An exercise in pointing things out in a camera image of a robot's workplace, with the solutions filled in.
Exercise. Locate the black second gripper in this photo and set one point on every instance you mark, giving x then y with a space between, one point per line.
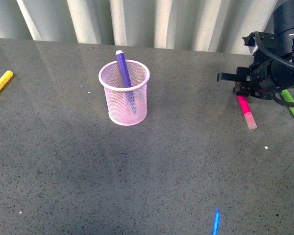
261 81

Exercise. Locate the pink highlighter pen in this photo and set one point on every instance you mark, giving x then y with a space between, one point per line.
247 112

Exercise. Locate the purple highlighter pen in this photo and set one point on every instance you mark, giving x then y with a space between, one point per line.
126 79

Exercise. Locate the black second robot arm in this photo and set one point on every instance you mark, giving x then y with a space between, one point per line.
283 31

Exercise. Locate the pink mesh pen cup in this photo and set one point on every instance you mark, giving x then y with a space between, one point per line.
126 106

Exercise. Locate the grey pleated curtain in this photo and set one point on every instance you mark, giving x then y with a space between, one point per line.
199 25

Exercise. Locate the yellow highlighter pen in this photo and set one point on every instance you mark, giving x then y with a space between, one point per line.
6 77

